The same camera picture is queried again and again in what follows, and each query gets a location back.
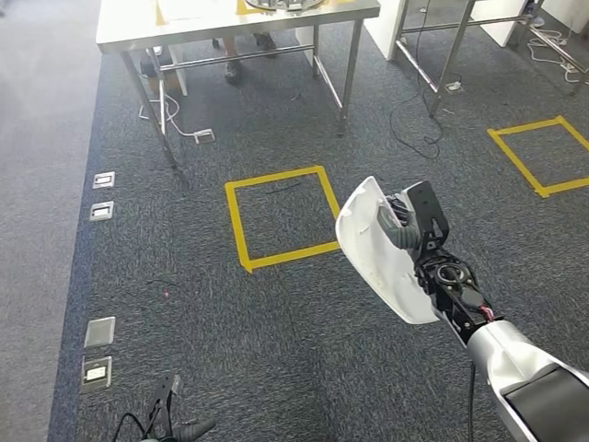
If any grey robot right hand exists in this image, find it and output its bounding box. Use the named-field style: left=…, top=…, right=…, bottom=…
left=377, top=194, right=422, bottom=251

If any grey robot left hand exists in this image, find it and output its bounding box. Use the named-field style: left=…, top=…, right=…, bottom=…
left=172, top=417, right=217, bottom=442

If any white plastic cover part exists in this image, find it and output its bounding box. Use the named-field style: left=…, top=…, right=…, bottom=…
left=335, top=176, right=440, bottom=326

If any steel workbench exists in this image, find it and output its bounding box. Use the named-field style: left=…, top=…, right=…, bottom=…
left=95, top=0, right=382, bottom=170

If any yellow floor tape square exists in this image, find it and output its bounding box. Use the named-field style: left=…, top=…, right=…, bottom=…
left=224, top=165, right=342, bottom=273
left=486, top=114, right=589, bottom=199

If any plain metal floor plate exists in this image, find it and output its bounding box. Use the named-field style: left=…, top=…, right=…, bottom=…
left=84, top=316, right=117, bottom=349

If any white pillar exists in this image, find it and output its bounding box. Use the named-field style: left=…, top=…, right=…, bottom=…
left=364, top=0, right=410, bottom=61

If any silver wheel hubcap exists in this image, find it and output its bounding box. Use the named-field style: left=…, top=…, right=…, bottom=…
left=244, top=0, right=325, bottom=14

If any yellow tape rectangle outline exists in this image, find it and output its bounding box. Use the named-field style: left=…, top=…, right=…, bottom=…
left=154, top=0, right=357, bottom=27

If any white support panel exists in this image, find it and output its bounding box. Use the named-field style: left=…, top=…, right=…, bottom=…
left=167, top=48, right=189, bottom=97

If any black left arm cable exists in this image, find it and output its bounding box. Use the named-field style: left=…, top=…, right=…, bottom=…
left=111, top=413, right=148, bottom=442

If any black floor cable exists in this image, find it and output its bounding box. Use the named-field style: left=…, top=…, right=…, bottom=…
left=390, top=61, right=445, bottom=161

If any steel frame table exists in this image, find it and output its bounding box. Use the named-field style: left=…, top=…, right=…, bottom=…
left=393, top=0, right=589, bottom=118

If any white cable bundle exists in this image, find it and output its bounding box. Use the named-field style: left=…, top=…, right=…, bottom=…
left=526, top=24, right=589, bottom=86

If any white floor cable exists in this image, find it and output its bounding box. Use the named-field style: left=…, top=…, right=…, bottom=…
left=138, top=92, right=198, bottom=138

